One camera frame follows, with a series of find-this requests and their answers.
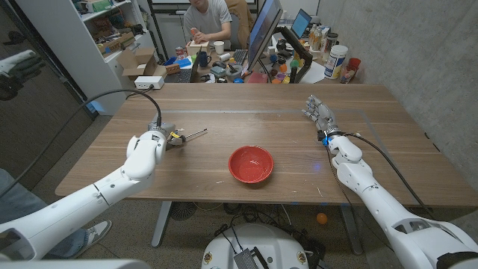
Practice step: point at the pink flat box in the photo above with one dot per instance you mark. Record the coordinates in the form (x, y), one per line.
(257, 77)

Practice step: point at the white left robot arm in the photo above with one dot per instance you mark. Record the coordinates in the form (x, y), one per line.
(74, 209)

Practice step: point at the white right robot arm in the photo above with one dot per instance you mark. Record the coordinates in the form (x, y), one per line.
(384, 213)

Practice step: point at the white labelled canister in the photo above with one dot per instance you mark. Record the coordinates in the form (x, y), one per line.
(335, 61)

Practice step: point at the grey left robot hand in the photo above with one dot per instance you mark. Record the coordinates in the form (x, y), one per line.
(164, 127)

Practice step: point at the small wooden box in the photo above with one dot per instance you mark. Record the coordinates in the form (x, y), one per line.
(196, 48)

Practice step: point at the white shelf unit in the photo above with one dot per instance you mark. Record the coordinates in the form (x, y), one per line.
(74, 48)

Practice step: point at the red bowl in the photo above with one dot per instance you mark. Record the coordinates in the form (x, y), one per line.
(251, 164)

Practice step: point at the brown jacket on chair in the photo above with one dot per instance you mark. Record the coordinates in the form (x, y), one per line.
(242, 15)

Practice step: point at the seated person grey t-shirt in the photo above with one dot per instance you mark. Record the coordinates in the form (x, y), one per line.
(209, 18)

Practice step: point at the white paper cup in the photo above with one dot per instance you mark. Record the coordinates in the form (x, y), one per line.
(219, 48)

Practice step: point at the orange ball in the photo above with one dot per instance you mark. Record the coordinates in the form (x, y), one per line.
(322, 218)

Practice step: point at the black computer monitor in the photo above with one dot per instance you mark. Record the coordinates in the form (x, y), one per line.
(261, 33)

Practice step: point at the dark open laptop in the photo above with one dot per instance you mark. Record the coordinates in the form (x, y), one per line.
(181, 76)

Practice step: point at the black keyboard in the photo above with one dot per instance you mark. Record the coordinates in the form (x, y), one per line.
(240, 57)

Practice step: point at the grey power brick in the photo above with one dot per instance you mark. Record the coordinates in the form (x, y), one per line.
(244, 259)

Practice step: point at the white power box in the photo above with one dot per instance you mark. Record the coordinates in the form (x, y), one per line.
(149, 82)

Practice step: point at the white robot torso base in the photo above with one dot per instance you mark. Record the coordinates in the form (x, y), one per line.
(261, 239)

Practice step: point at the dark blue mug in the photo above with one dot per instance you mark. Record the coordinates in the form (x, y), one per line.
(203, 59)

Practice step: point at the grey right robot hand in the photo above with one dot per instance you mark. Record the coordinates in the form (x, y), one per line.
(324, 116)

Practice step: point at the laptop with blue screen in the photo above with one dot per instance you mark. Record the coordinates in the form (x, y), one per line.
(300, 23)

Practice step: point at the person in blue jeans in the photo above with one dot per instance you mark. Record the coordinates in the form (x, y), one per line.
(18, 201)

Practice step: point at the red drink can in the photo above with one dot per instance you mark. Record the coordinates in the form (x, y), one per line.
(180, 53)

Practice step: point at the grey table leg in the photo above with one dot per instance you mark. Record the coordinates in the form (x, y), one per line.
(351, 231)
(161, 224)

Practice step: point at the open cardboard box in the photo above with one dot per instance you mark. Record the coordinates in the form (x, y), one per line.
(138, 63)

